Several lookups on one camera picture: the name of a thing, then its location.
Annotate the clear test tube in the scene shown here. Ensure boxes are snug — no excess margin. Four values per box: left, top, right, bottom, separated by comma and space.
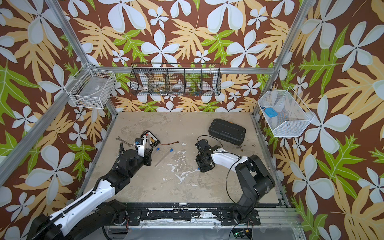
155, 150, 172, 167

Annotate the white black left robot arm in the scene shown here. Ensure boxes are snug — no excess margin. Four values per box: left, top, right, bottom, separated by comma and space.
27, 145, 153, 240

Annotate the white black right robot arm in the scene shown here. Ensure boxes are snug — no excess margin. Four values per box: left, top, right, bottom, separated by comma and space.
196, 139, 276, 224

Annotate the silver open-end wrench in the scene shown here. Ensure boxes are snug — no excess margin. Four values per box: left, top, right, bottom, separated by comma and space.
116, 137, 133, 147

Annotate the black battery charging board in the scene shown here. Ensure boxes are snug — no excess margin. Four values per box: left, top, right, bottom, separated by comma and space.
141, 130, 161, 148

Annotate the black plastic case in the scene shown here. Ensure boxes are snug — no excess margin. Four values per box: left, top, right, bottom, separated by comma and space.
209, 119, 246, 146

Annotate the blue object in basket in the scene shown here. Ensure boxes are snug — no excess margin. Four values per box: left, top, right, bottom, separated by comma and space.
264, 108, 278, 118

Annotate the white mesh basket right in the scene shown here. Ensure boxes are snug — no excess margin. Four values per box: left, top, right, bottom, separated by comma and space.
258, 87, 315, 138

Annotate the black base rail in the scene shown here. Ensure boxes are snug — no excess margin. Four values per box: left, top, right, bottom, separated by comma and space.
98, 202, 271, 227

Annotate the white wire basket left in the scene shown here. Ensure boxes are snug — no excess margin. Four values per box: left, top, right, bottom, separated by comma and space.
65, 64, 117, 109

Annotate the black wire basket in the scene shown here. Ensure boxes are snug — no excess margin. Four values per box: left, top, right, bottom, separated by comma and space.
129, 63, 222, 96

